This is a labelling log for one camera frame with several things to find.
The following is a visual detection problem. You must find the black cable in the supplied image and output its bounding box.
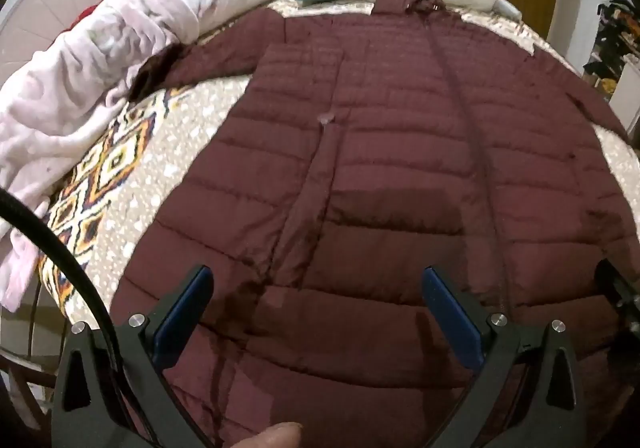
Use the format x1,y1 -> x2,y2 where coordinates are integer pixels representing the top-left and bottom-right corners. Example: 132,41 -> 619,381
0,187 -> 126,409

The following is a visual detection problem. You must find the person's left hand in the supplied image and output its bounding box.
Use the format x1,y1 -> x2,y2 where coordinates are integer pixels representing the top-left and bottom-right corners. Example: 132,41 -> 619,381
239,422 -> 303,448

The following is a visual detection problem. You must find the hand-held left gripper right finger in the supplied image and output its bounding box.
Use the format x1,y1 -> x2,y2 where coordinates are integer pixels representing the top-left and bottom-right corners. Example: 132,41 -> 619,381
421,266 -> 588,448

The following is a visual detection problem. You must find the grey padded headboard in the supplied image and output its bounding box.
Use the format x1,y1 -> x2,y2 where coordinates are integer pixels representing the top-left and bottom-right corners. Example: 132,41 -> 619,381
0,0 -> 161,93

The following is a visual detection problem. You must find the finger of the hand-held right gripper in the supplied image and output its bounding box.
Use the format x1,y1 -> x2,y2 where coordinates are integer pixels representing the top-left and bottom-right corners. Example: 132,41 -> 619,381
594,258 -> 640,331

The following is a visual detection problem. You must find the pink fleece blanket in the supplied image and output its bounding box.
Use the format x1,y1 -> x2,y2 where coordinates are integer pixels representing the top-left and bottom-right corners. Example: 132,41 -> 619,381
0,0 -> 306,313

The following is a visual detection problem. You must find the geometric patterned blanket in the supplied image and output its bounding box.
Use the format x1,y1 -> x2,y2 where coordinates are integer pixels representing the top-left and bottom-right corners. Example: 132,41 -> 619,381
37,88 -> 193,319

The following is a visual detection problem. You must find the maroon puffer jacket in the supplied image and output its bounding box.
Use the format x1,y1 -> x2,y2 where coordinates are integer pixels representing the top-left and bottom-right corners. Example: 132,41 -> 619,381
107,0 -> 640,448

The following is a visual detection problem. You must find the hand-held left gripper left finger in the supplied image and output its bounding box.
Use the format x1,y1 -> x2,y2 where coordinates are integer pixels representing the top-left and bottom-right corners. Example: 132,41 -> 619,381
52,265 -> 216,448

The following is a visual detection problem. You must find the beige dotted quilt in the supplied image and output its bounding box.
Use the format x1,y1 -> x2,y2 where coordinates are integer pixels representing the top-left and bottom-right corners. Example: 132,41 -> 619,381
65,0 -> 640,329

